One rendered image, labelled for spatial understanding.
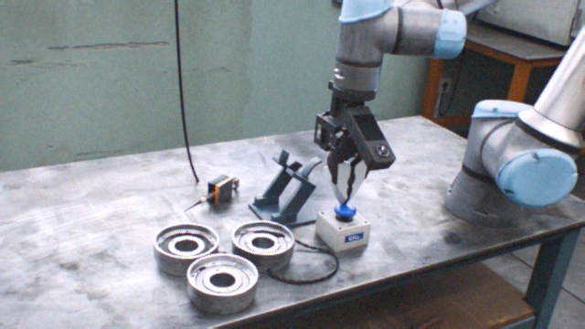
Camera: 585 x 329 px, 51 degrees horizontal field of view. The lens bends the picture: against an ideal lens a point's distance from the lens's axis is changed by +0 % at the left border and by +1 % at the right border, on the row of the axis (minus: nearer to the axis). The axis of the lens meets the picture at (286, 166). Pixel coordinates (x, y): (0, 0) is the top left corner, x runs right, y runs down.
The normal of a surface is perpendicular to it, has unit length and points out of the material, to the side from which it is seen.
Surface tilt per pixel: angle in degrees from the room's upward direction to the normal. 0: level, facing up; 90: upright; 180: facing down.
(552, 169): 97
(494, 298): 0
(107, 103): 90
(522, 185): 97
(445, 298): 0
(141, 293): 0
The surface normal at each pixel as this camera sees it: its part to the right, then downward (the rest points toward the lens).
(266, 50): 0.49, 0.41
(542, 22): -0.87, 0.14
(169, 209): 0.08, -0.90
